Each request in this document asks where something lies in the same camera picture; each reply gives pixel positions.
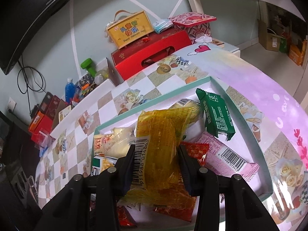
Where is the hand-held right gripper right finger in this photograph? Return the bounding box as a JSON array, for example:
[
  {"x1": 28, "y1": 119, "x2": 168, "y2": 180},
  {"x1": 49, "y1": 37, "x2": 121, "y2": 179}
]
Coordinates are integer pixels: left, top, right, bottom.
[{"x1": 178, "y1": 145, "x2": 273, "y2": 231}]

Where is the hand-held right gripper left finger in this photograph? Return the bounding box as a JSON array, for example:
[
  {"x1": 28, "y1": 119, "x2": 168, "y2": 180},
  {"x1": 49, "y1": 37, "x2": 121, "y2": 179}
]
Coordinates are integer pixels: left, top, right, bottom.
[{"x1": 40, "y1": 145, "x2": 137, "y2": 231}]

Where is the green and white snack packet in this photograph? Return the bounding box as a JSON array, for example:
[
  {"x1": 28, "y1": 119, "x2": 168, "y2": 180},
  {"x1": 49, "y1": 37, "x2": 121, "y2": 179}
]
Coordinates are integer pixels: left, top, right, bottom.
[{"x1": 91, "y1": 155, "x2": 117, "y2": 178}]

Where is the large red patterned snack packet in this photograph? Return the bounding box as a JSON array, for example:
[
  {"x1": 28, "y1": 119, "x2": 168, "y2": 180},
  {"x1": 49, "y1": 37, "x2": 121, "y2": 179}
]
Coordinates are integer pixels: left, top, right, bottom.
[{"x1": 152, "y1": 141, "x2": 210, "y2": 223}]

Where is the round white bun packet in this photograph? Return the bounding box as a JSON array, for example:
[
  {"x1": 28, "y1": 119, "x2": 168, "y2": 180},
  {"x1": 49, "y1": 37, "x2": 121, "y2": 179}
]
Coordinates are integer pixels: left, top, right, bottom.
[{"x1": 111, "y1": 126, "x2": 137, "y2": 151}]

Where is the cream swiss roll packet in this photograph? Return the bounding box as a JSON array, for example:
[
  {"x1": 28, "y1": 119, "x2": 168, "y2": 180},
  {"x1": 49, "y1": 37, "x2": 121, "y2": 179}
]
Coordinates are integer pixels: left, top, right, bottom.
[{"x1": 93, "y1": 134, "x2": 116, "y2": 157}]

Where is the yellow cake packet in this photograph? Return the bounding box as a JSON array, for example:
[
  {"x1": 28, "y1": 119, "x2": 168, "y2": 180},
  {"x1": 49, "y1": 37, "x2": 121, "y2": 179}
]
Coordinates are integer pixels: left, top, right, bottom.
[{"x1": 126, "y1": 106, "x2": 202, "y2": 208}]

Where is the red triangular snack packet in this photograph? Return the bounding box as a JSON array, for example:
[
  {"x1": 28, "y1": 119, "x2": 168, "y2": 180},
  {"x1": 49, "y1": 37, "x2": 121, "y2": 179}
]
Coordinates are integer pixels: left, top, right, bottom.
[{"x1": 116, "y1": 205, "x2": 138, "y2": 227}]

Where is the pink snack packet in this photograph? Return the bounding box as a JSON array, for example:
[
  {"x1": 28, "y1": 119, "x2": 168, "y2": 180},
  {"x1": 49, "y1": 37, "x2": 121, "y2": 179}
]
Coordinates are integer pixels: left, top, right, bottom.
[{"x1": 192, "y1": 131, "x2": 261, "y2": 181}]

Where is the green biscuit packet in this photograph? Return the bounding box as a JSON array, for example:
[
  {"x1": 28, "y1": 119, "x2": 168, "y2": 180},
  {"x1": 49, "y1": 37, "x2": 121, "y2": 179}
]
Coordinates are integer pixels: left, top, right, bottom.
[{"x1": 195, "y1": 88, "x2": 236, "y2": 141}]

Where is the teal rimmed white tray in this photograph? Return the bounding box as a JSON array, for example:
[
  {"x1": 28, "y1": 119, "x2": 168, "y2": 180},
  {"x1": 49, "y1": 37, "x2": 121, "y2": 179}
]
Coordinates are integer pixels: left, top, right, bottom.
[{"x1": 91, "y1": 75, "x2": 274, "y2": 231}]

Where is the clear cracker packet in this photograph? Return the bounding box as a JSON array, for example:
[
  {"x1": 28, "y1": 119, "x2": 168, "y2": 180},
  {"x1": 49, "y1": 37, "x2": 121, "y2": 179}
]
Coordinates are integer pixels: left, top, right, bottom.
[{"x1": 172, "y1": 98, "x2": 202, "y2": 113}]

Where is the cream card box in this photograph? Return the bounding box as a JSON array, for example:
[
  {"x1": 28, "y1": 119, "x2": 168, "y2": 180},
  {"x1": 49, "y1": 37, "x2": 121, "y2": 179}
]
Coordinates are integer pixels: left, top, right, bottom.
[{"x1": 57, "y1": 104, "x2": 74, "y2": 124}]

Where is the clear plastic box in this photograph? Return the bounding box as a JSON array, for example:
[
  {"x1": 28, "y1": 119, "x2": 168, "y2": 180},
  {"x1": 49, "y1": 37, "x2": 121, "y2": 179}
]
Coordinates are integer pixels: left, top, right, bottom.
[{"x1": 34, "y1": 129, "x2": 56, "y2": 150}]

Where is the plain red box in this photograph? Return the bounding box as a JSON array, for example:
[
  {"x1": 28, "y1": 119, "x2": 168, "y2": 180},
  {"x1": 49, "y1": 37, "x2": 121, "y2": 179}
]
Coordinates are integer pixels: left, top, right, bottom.
[{"x1": 31, "y1": 117, "x2": 54, "y2": 145}]

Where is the colourful toy bundle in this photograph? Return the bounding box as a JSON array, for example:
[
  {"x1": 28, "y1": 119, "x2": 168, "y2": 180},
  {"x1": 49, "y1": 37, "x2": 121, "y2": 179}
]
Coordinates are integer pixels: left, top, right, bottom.
[{"x1": 78, "y1": 74, "x2": 97, "y2": 95}]

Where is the clear jar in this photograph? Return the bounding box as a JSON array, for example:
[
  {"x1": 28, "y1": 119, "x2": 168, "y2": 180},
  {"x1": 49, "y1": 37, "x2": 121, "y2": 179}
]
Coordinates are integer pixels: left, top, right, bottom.
[{"x1": 94, "y1": 69, "x2": 109, "y2": 85}]

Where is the open cardboard box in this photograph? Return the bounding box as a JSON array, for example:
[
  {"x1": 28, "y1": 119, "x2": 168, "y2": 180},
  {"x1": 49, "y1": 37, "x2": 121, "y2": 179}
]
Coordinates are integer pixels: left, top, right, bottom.
[{"x1": 51, "y1": 57, "x2": 126, "y2": 128}]

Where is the blue bottle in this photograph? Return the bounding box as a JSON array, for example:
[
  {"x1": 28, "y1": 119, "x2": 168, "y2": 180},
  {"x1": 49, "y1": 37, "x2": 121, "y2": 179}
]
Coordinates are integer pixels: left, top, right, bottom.
[{"x1": 64, "y1": 77, "x2": 75, "y2": 102}]

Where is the orange box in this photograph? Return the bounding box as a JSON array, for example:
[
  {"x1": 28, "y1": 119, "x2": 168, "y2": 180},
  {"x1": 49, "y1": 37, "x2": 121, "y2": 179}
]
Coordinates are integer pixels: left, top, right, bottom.
[{"x1": 28, "y1": 111, "x2": 47, "y2": 134}]

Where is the dark brown box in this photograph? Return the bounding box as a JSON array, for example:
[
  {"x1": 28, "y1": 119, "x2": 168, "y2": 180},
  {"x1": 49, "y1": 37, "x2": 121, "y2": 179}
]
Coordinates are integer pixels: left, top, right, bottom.
[{"x1": 38, "y1": 91, "x2": 61, "y2": 120}]

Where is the black power adapter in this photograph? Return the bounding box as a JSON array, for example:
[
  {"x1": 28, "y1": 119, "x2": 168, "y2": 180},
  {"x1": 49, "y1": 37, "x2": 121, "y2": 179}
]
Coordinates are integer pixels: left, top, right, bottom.
[{"x1": 29, "y1": 104, "x2": 40, "y2": 119}]

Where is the green dumbbell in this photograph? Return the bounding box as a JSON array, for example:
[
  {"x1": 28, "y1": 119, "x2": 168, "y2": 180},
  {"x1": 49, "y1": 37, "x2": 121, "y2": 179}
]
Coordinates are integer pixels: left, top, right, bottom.
[{"x1": 80, "y1": 58, "x2": 97, "y2": 75}]

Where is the red gift box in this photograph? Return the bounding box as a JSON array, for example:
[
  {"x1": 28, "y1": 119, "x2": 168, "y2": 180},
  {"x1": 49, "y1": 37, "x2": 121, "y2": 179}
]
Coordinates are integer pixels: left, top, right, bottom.
[{"x1": 111, "y1": 29, "x2": 193, "y2": 81}]

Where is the checked printed tablecloth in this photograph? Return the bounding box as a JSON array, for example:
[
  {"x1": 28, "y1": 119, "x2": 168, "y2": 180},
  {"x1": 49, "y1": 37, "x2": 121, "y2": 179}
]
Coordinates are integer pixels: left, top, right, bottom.
[{"x1": 35, "y1": 42, "x2": 308, "y2": 231}]

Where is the blue and white tissue pack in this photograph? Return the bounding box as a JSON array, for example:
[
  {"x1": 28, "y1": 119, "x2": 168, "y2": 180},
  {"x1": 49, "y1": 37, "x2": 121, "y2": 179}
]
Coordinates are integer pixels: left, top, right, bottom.
[{"x1": 152, "y1": 19, "x2": 174, "y2": 34}]

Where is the red patterned tin box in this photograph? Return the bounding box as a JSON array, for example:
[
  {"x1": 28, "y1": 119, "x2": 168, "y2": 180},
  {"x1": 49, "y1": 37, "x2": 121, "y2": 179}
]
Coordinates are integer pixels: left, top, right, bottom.
[{"x1": 169, "y1": 12, "x2": 217, "y2": 42}]

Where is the brown cardboard carton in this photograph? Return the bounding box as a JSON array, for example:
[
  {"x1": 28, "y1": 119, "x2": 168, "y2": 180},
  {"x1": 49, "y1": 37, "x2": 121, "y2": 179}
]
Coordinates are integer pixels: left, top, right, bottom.
[{"x1": 258, "y1": 19, "x2": 290, "y2": 53}]

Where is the orange carton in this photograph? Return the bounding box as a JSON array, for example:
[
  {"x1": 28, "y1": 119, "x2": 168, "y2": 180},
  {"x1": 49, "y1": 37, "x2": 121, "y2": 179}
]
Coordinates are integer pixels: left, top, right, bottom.
[{"x1": 288, "y1": 39, "x2": 308, "y2": 66}]

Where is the black television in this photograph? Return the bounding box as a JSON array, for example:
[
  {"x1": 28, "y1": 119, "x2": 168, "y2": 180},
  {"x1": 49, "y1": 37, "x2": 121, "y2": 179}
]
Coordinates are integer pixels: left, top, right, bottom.
[{"x1": 0, "y1": 0, "x2": 104, "y2": 76}]

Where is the white wall socket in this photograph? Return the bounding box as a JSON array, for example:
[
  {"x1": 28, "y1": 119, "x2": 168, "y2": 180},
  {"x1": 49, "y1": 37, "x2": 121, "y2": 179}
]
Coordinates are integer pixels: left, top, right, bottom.
[{"x1": 7, "y1": 97, "x2": 18, "y2": 111}]

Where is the black cable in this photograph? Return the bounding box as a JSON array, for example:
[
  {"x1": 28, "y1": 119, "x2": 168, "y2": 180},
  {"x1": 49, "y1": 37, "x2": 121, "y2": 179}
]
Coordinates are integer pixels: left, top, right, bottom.
[{"x1": 16, "y1": 55, "x2": 47, "y2": 95}]

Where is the yellow gift box with handle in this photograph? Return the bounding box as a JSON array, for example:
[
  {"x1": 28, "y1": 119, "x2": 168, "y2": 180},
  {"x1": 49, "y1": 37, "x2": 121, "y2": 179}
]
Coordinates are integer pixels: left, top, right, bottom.
[{"x1": 105, "y1": 10, "x2": 155, "y2": 50}]

